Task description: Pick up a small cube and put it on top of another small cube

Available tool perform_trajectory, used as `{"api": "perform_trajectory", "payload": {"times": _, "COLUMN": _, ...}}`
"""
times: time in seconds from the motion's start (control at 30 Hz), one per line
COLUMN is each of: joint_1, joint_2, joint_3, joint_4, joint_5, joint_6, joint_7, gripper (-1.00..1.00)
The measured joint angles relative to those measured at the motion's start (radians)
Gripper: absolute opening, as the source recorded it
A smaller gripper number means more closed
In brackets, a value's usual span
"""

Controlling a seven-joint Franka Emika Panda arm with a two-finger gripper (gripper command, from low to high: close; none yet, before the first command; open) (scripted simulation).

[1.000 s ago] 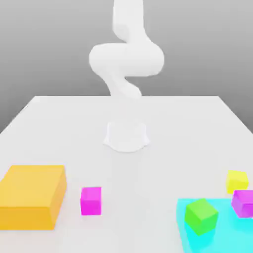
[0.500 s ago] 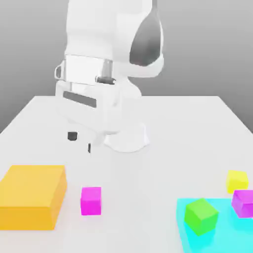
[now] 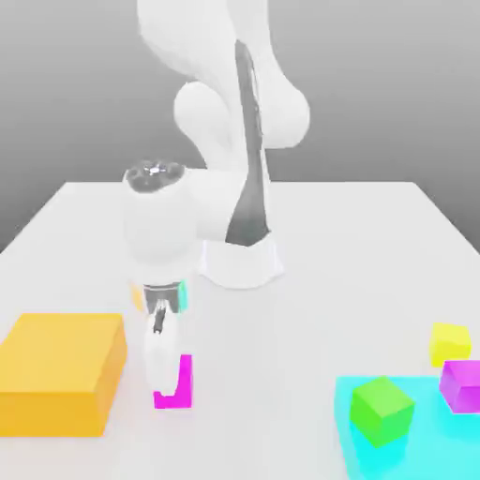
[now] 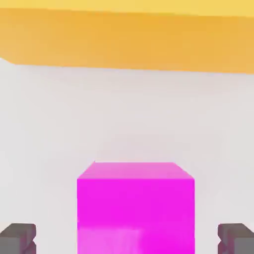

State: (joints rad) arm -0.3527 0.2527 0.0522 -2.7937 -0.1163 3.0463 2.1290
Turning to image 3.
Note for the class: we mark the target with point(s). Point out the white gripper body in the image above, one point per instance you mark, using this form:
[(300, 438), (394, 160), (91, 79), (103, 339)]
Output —
[(167, 360)]

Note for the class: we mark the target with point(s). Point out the small magenta cube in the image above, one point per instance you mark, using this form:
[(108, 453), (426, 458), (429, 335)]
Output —
[(184, 378)]

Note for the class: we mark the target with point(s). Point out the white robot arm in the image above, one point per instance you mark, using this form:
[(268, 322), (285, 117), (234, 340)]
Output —
[(221, 123)]

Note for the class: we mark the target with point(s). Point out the small green cube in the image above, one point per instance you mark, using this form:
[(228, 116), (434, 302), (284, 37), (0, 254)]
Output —
[(378, 408)]

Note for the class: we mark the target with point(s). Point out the small yellow cube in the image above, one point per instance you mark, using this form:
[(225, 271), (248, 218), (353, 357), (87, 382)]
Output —
[(450, 343)]

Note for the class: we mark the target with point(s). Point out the small purple cube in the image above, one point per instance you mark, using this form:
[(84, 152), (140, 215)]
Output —
[(463, 386)]

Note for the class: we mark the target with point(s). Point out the large orange box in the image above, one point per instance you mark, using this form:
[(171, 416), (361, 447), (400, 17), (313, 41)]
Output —
[(56, 360)]

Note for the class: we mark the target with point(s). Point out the large cyan box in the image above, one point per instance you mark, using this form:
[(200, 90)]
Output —
[(431, 446)]

